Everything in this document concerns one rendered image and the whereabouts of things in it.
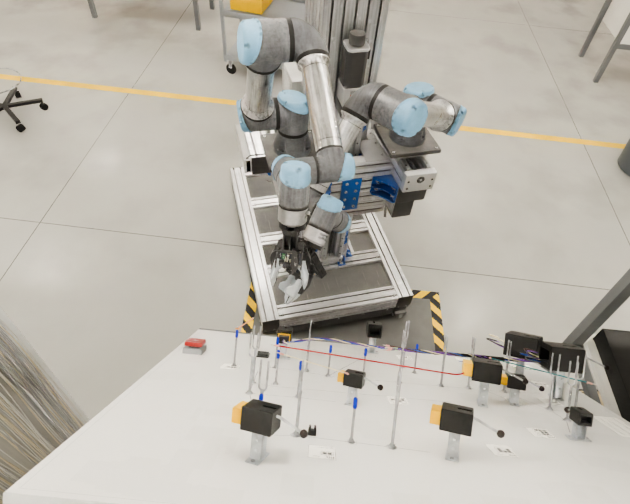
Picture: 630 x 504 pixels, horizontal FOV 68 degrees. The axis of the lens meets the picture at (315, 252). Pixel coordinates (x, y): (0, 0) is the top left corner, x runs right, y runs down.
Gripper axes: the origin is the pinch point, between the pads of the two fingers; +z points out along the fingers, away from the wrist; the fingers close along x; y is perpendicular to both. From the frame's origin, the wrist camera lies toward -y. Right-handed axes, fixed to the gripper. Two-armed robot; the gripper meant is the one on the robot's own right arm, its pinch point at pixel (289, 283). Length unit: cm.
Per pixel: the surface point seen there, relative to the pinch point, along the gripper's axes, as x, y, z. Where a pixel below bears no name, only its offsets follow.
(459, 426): 36, 52, -6
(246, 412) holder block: -1, 58, -10
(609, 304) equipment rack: 91, -3, -2
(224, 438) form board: -6, 55, 0
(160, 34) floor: -181, -415, -29
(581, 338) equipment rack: 92, -10, 16
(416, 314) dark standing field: 68, -120, 88
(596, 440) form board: 71, 39, 7
